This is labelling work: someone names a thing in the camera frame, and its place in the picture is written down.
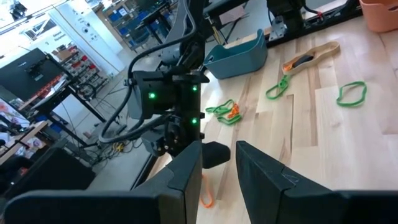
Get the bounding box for large black monitor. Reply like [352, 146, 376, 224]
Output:
[0, 48, 65, 101]

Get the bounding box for white column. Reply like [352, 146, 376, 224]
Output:
[46, 1, 125, 73]

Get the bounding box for wide black rubber band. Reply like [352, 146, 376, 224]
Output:
[292, 54, 315, 69]

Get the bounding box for green rubber band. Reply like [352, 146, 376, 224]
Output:
[205, 98, 236, 114]
[265, 73, 292, 101]
[335, 81, 368, 108]
[216, 113, 243, 126]

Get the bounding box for small orange rubber band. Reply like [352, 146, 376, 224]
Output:
[226, 103, 241, 119]

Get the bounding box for black case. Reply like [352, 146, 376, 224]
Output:
[0, 147, 96, 200]

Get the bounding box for teal plastic basket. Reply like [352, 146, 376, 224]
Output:
[203, 29, 269, 80]

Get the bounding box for orange plastic basket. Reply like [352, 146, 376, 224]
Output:
[359, 0, 398, 34]

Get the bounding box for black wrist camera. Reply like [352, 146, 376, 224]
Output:
[127, 70, 175, 121]

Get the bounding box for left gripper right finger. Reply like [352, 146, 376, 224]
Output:
[235, 140, 398, 224]

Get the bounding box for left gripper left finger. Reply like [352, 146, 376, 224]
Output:
[4, 140, 203, 224]

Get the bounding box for parts bin shelf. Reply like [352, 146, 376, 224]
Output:
[58, 46, 109, 94]

